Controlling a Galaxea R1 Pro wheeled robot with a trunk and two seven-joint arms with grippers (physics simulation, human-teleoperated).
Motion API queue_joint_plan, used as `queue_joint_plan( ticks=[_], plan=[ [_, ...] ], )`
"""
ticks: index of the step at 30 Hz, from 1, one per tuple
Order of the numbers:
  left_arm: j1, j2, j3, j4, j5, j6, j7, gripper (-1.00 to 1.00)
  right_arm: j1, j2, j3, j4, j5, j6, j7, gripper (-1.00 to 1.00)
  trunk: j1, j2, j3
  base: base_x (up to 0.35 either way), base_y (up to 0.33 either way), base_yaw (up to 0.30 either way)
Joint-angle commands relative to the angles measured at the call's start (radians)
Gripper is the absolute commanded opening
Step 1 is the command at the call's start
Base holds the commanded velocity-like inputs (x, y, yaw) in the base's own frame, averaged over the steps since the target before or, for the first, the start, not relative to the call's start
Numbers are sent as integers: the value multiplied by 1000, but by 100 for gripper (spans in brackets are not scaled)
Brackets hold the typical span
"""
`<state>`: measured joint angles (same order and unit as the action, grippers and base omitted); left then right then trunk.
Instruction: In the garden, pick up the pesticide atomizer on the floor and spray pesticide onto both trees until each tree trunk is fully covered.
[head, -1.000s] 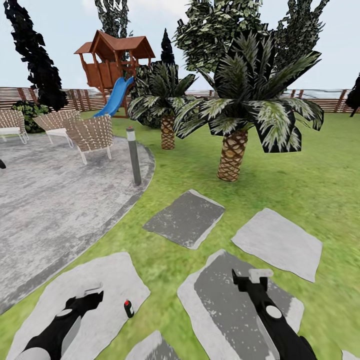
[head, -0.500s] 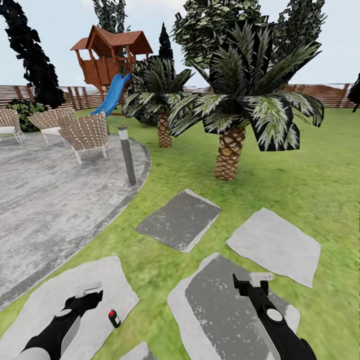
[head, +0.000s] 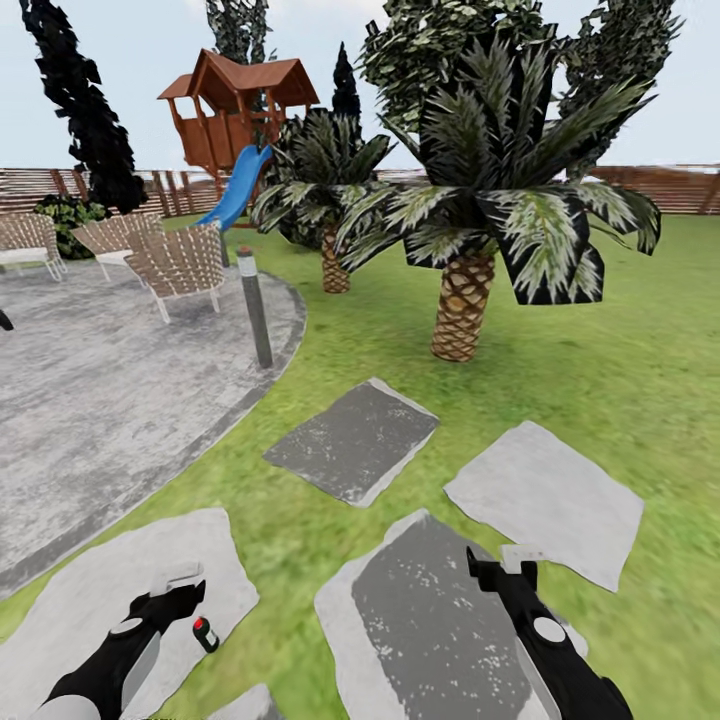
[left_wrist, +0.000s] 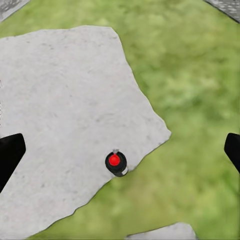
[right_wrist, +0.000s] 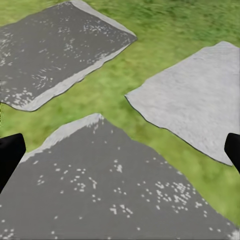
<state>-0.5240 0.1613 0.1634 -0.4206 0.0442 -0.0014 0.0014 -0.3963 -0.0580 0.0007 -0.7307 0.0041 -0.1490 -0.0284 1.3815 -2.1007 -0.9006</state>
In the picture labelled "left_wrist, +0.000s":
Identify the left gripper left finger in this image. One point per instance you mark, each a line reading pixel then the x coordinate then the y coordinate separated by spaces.
pixel 12 149

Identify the pesticide atomizer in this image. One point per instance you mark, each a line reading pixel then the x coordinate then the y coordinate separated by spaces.
pixel 117 163

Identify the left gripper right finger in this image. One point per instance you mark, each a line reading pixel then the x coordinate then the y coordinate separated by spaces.
pixel 232 149

